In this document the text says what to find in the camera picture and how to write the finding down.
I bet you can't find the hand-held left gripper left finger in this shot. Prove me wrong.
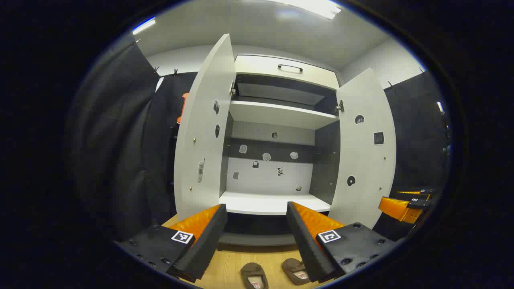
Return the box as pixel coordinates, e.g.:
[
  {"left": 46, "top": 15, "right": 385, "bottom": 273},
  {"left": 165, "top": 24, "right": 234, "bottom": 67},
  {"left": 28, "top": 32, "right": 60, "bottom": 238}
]
[{"left": 114, "top": 204, "right": 228, "bottom": 283}]

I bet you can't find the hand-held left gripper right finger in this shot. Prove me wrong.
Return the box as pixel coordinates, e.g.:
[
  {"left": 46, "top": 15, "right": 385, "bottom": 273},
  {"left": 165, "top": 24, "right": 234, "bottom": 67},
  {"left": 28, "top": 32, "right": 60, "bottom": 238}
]
[{"left": 286, "top": 201, "right": 398, "bottom": 283}]

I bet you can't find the brown fuzzy slipper shoe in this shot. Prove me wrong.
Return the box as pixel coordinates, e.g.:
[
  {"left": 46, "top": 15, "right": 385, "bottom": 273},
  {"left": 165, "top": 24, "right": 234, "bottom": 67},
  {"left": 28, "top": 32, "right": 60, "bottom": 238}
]
[
  {"left": 281, "top": 258, "right": 312, "bottom": 285},
  {"left": 240, "top": 263, "right": 269, "bottom": 289}
]

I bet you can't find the white shoe cabinet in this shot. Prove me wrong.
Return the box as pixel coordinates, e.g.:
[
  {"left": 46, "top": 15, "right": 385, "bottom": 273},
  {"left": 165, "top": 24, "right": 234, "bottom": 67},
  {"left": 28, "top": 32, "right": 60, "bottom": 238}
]
[{"left": 219, "top": 54, "right": 342, "bottom": 246}]

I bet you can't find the white cabinet door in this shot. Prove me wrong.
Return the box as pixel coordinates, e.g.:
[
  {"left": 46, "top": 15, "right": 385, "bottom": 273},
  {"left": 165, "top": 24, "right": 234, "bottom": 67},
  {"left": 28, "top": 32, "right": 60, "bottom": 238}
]
[
  {"left": 328, "top": 67, "right": 397, "bottom": 229},
  {"left": 173, "top": 33, "right": 237, "bottom": 221}
]

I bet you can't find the white cabinet shelf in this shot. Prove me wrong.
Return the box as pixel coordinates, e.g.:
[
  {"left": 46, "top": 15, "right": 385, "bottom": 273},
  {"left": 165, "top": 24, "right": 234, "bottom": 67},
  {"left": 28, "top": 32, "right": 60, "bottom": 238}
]
[{"left": 229, "top": 100, "right": 340, "bottom": 130}]

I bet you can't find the white cabinet drawer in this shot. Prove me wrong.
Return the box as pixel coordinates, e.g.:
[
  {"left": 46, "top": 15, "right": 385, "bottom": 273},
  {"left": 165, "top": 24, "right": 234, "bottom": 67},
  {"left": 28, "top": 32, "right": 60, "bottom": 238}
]
[{"left": 235, "top": 55, "right": 340, "bottom": 90}]

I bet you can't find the black backdrop cloth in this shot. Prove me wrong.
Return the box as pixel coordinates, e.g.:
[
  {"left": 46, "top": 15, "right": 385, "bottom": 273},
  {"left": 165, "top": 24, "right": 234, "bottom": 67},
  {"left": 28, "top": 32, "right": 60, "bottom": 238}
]
[
  {"left": 68, "top": 40, "right": 197, "bottom": 241},
  {"left": 371, "top": 70, "right": 451, "bottom": 241}
]

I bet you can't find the wide ceiling light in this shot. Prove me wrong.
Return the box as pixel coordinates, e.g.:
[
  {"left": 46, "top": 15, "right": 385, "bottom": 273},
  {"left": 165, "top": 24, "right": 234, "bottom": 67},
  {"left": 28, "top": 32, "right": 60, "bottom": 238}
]
[{"left": 277, "top": 0, "right": 342, "bottom": 20}]

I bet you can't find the narrow ceiling light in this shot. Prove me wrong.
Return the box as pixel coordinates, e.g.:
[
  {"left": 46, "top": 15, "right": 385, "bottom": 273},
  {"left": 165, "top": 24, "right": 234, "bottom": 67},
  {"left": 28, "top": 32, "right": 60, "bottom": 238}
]
[{"left": 133, "top": 17, "right": 156, "bottom": 35}]

